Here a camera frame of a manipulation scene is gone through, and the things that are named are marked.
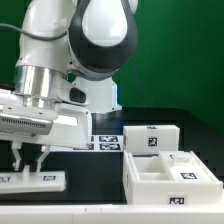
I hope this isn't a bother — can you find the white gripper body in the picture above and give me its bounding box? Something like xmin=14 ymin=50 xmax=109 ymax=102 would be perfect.
xmin=0 ymin=89 xmax=92 ymax=149

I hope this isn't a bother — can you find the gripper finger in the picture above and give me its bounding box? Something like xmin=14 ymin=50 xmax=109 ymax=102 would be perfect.
xmin=11 ymin=141 xmax=22 ymax=171
xmin=36 ymin=145 xmax=50 ymax=172

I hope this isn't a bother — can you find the white cabinet door panel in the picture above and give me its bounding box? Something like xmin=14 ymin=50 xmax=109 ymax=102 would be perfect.
xmin=0 ymin=165 xmax=66 ymax=195

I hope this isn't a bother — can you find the white cabinet top block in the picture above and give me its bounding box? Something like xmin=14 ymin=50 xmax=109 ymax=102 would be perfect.
xmin=123 ymin=125 xmax=180 ymax=154

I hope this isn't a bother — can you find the white cabinet body box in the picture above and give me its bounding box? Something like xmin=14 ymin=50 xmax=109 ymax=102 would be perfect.
xmin=123 ymin=151 xmax=224 ymax=205

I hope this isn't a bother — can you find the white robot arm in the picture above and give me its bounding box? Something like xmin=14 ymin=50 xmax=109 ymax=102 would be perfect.
xmin=0 ymin=0 xmax=138 ymax=170

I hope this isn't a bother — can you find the white marker sheet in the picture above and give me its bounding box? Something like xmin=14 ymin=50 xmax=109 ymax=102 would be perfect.
xmin=50 ymin=135 xmax=123 ymax=152

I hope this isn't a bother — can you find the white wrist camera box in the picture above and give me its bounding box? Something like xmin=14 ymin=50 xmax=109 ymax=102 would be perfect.
xmin=57 ymin=80 xmax=90 ymax=106

